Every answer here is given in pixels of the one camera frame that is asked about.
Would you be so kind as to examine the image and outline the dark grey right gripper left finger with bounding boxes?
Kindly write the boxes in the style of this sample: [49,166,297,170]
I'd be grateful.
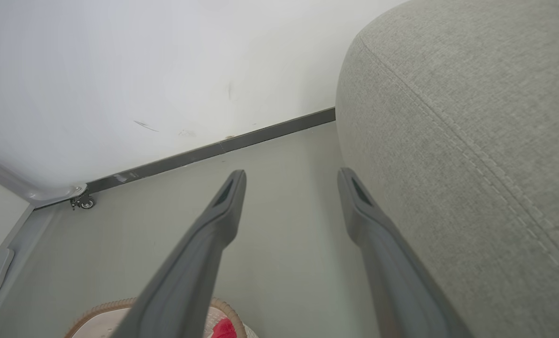
[110,169,247,338]

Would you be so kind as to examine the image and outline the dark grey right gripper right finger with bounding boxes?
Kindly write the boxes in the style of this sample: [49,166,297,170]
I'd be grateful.
[337,167,475,338]

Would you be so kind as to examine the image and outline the red garment with white trim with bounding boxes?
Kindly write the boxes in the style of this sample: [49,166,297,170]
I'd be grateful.
[212,318,237,338]

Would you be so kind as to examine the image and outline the cream perforated laundry basket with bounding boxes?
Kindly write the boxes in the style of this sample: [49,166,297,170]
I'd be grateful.
[65,297,259,338]

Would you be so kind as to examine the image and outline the small black caster wheel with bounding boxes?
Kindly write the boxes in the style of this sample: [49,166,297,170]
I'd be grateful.
[70,193,96,210]

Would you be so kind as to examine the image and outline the dark grey baseboard strip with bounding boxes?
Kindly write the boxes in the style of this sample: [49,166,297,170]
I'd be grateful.
[86,107,336,194]

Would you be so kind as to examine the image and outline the grey fabric sofa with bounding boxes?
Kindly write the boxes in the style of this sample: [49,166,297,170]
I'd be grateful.
[335,0,559,338]

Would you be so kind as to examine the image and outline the grey metal frame leg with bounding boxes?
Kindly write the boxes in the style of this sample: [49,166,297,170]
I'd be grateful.
[0,150,88,208]

